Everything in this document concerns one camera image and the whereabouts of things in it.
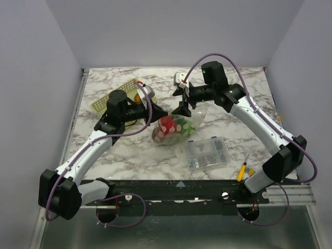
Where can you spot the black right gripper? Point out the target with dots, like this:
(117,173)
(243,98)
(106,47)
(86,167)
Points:
(187,94)

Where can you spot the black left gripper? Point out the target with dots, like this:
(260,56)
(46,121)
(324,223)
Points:
(157,112)

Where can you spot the red toy bell pepper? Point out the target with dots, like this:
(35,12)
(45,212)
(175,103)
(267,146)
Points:
(166,125)

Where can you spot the clear zip top bag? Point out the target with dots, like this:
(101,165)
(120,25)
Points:
(197,117)

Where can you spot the green bell pepper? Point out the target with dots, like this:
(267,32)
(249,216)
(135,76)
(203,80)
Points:
(184,126)

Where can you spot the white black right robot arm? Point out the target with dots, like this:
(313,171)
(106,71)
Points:
(286,150)

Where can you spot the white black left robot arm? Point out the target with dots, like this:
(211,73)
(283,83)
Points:
(60,190)

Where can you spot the clear plastic screw box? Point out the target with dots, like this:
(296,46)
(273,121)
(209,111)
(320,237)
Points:
(207,154)

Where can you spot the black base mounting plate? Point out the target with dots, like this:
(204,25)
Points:
(179,198)

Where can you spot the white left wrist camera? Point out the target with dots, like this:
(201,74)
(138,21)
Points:
(148,90)

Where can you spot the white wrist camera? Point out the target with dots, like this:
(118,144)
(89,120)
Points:
(148,90)
(179,80)

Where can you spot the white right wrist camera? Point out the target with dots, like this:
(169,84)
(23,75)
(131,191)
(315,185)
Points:
(179,80)

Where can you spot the yellow handled screwdriver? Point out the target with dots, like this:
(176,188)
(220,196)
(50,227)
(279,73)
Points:
(243,169)

